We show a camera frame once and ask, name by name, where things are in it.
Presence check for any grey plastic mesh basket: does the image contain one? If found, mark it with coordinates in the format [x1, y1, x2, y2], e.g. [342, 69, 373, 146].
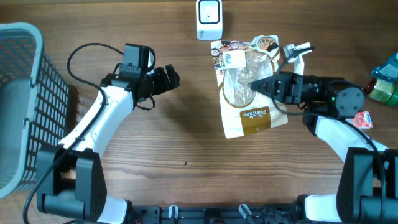
[1, 22, 70, 198]

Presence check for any green lidded jar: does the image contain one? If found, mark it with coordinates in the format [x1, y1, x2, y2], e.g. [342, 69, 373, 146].
[366, 78, 397, 106]

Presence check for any teal Listerine mouthwash bottle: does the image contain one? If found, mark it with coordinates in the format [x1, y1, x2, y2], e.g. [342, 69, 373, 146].
[371, 53, 398, 83]

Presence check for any red Kleenex tissue pack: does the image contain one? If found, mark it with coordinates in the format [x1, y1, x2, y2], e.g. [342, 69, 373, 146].
[347, 111, 373, 129]

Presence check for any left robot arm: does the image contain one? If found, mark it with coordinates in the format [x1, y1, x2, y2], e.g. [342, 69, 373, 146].
[22, 44, 180, 223]

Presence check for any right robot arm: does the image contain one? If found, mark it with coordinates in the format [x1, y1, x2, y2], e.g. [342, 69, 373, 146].
[250, 72, 397, 223]

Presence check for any black camera cable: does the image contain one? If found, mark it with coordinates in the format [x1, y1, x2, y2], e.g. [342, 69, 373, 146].
[22, 42, 125, 224]
[270, 45, 388, 224]

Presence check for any white snack pouch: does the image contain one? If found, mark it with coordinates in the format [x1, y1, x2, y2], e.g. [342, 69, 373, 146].
[211, 35, 288, 139]

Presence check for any white barcode scanner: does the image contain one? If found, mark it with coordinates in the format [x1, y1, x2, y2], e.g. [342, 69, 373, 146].
[195, 0, 223, 41]

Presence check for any black right camera cable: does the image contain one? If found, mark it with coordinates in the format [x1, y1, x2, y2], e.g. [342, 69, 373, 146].
[270, 45, 388, 224]

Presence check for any black left camera cable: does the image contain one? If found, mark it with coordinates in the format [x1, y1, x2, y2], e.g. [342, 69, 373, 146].
[22, 42, 125, 224]

